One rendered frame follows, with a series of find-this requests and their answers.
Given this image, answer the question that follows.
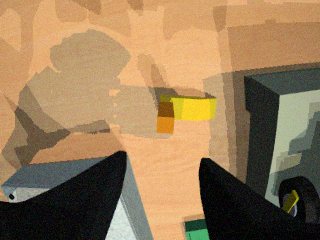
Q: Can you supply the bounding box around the grey-green flat ramp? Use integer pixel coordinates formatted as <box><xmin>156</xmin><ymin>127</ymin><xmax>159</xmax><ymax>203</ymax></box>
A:
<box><xmin>244</xmin><ymin>68</ymin><xmax>320</xmax><ymax>208</ymax></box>

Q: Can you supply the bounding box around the green tray rim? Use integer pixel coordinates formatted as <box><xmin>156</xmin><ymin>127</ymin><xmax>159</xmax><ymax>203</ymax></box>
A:
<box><xmin>184</xmin><ymin>219</ymin><xmax>208</xmax><ymax>240</ymax></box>

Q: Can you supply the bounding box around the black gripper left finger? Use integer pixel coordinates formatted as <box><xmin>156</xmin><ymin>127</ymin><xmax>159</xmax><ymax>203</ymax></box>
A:
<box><xmin>0</xmin><ymin>151</ymin><xmax>127</xmax><ymax>240</ymax></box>

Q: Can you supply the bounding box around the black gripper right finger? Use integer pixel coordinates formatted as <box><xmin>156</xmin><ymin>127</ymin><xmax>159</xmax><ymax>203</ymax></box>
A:
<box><xmin>199</xmin><ymin>157</ymin><xmax>320</xmax><ymax>240</ymax></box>

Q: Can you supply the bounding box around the green tray floor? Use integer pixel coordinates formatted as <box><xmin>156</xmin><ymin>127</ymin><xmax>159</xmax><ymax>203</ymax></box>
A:
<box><xmin>189</xmin><ymin>231</ymin><xmax>209</xmax><ymax>240</ymax></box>

